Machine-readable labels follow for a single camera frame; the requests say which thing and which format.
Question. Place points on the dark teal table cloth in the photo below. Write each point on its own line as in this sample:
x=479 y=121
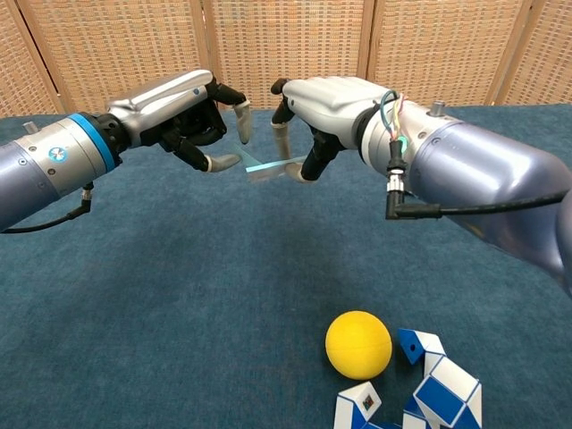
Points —
x=179 y=290

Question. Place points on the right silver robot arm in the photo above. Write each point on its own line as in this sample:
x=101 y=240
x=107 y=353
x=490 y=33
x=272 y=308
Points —
x=487 y=174

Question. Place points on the woven rattan screen panel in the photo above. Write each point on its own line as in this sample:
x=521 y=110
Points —
x=442 y=49
x=22 y=67
x=286 y=40
x=120 y=49
x=545 y=67

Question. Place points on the yellow foam ball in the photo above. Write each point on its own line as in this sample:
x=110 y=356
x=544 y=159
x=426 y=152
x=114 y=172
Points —
x=358 y=345

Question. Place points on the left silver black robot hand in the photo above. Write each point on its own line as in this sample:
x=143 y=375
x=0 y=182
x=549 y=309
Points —
x=165 y=107

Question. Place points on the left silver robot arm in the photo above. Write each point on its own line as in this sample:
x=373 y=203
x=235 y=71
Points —
x=40 y=165

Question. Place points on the blue white snake puzzle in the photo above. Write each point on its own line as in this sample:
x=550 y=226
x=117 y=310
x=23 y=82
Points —
x=440 y=389

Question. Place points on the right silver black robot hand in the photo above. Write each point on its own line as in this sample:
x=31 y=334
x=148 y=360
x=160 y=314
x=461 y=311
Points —
x=330 y=103

